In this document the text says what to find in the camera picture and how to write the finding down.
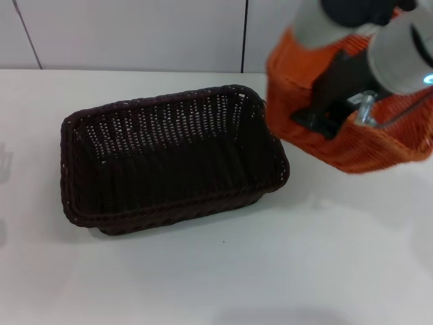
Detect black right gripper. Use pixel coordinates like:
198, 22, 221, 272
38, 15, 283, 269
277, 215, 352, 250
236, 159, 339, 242
292, 49, 370, 141

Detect orange woven basket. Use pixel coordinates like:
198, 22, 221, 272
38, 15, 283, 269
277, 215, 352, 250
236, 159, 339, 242
265, 6, 433, 175

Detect dark brown woven basket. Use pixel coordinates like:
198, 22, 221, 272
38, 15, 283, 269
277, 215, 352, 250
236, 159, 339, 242
60, 84, 291, 236

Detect silver metal fitting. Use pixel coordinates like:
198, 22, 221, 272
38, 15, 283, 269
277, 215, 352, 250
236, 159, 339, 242
354, 91, 377, 127

